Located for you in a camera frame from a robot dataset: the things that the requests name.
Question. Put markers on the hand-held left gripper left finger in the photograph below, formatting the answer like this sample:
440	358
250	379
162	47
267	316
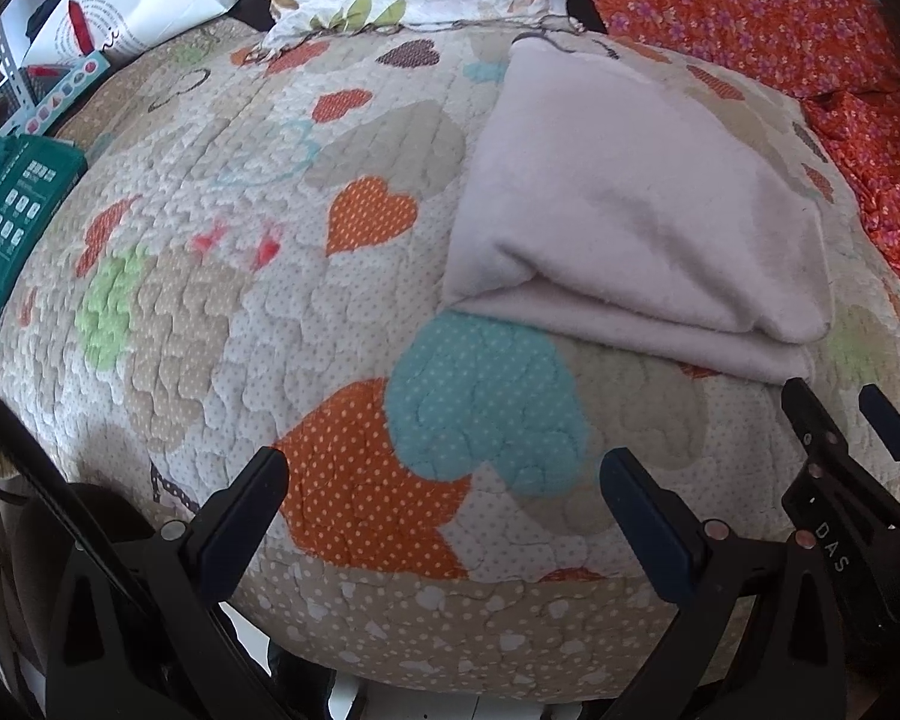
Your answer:
232	540

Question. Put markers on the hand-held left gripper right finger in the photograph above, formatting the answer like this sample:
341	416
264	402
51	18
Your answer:
649	536

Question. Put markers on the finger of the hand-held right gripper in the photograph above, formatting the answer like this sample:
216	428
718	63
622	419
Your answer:
814	420
891	426

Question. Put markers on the pale pink towel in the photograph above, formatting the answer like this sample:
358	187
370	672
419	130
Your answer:
630	202

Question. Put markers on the heart patterned quilt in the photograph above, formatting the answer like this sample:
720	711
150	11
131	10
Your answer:
270	315

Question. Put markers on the green cardboard box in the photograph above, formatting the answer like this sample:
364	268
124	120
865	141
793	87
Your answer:
15	225

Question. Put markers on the red floral cloth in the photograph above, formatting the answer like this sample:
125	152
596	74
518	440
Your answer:
720	7

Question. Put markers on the colourful paint palette box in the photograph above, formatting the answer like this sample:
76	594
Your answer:
60	97

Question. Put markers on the white paper bag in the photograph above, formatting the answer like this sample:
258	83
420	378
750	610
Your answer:
142	0

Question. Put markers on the grey metal rack bracket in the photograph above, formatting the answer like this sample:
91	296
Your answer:
7	64

